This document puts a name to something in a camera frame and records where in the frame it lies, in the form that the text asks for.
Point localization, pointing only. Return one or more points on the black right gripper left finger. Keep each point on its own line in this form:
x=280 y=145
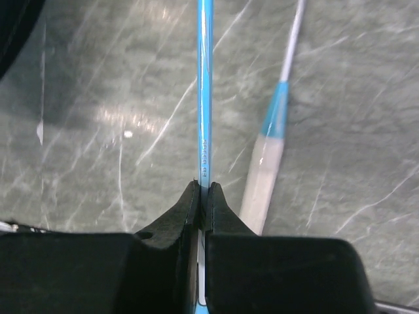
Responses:
x=149 y=271

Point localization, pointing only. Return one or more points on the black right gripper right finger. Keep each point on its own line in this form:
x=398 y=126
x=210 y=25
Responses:
x=248 y=273

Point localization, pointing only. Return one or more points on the blue badminton racket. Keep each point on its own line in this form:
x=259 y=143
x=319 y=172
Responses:
x=269 y=144
x=204 y=94

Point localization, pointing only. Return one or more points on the blue sport racket bag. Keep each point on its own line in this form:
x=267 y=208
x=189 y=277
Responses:
x=18 y=18

